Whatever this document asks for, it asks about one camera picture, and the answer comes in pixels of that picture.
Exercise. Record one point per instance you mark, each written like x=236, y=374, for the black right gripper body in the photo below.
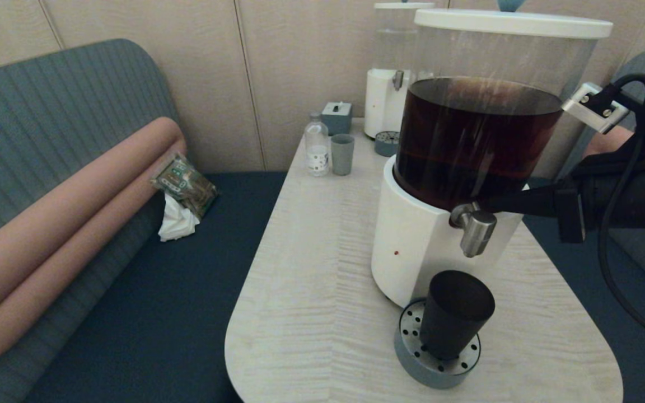
x=636, y=196

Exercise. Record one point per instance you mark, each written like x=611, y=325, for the dark blue seat cushion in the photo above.
x=580, y=313
x=160, y=308

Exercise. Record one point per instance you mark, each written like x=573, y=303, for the small clear water dispenser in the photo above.
x=381, y=101

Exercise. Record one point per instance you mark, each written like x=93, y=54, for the black tapered cup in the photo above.
x=454, y=319

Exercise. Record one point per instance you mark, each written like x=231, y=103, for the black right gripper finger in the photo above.
x=529, y=210
x=529, y=197

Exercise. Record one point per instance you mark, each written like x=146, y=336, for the green patterned snack packet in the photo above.
x=185, y=184

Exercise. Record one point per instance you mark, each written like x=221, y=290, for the small blue-grey drip tray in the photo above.
x=384, y=145

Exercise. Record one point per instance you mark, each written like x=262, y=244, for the pink bolster cushion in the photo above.
x=48, y=235
x=605, y=144

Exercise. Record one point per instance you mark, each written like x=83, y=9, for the crumpled white tissue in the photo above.
x=177, y=223

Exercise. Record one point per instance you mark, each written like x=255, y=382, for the large blue-grey perforated drip tray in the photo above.
x=429, y=372

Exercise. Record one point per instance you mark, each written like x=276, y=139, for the blue-grey napkin box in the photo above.
x=336, y=117

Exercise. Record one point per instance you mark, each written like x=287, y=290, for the steel dispenser tap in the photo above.
x=476, y=235

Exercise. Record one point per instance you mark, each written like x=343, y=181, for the large tea dispenser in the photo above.
x=412, y=252

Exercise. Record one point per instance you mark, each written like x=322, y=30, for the grey-blue cup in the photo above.
x=342, y=155

